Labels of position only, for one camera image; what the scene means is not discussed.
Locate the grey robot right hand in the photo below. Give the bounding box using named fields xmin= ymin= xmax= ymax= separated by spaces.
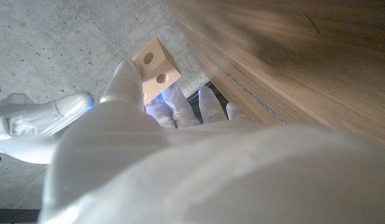
xmin=0 ymin=91 xmax=95 ymax=165

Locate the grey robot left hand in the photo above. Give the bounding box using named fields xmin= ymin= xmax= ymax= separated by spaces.
xmin=39 ymin=58 xmax=385 ymax=224

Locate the wooden block with holes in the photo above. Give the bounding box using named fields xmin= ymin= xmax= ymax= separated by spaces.
xmin=131 ymin=37 xmax=183 ymax=106

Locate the grey tape outline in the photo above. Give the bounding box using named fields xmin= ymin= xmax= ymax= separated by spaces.
xmin=207 ymin=55 xmax=287 ymax=124

